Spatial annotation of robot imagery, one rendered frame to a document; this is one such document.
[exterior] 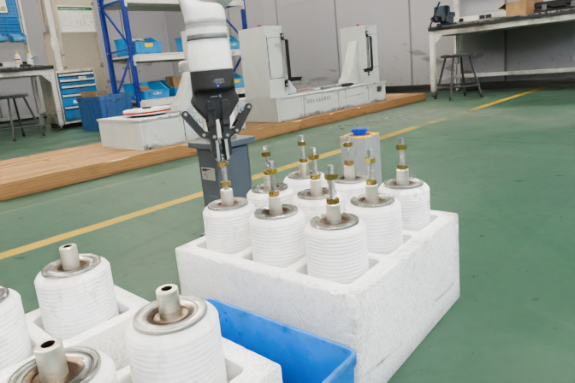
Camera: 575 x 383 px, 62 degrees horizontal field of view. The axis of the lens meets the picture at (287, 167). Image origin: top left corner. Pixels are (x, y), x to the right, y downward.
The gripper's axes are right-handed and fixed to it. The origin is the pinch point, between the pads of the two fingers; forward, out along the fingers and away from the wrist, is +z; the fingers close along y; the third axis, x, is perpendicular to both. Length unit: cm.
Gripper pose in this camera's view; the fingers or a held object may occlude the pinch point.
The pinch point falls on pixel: (221, 149)
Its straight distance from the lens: 86.5
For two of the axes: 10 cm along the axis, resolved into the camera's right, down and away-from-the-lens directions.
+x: -3.6, -1.7, 9.2
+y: 9.3, -1.6, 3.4
